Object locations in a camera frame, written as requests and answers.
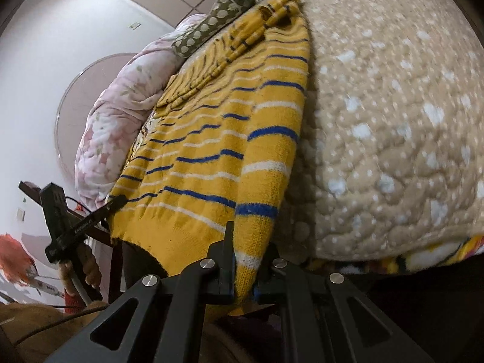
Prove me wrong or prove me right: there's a yellow blue striped sweater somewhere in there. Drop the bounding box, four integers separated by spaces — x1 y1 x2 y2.
108 0 312 316

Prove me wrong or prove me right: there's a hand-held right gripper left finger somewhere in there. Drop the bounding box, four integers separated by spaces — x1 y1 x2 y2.
43 221 237 363

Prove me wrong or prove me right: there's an orange red cloth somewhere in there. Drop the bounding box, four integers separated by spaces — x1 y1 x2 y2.
0 234 36 286

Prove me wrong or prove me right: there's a beige quilted bedspread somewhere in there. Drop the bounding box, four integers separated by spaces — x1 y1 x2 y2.
282 0 484 269

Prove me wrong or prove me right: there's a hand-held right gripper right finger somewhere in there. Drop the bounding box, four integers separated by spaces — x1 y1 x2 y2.
253 244 435 363

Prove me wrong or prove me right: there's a tan cloth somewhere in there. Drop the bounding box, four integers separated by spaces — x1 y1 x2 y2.
0 300 114 363

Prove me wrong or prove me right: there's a pink floral duvet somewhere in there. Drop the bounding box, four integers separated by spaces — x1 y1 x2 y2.
75 13 208 210

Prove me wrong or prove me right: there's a round pink headboard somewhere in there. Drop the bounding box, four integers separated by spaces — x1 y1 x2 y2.
55 53 139 197

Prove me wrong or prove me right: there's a dark wooden rack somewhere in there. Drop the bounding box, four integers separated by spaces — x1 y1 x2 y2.
19 181 125 303

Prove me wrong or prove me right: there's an olive patterned pillow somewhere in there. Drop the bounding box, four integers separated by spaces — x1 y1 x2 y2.
172 0 256 58

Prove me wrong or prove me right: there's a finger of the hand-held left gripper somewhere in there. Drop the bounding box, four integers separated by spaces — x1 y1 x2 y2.
57 195 129 250

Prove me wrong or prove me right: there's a black cable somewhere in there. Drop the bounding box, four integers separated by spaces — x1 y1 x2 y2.
15 304 110 346

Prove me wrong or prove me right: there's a person's left hand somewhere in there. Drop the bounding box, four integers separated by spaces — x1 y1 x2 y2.
60 247 103 293

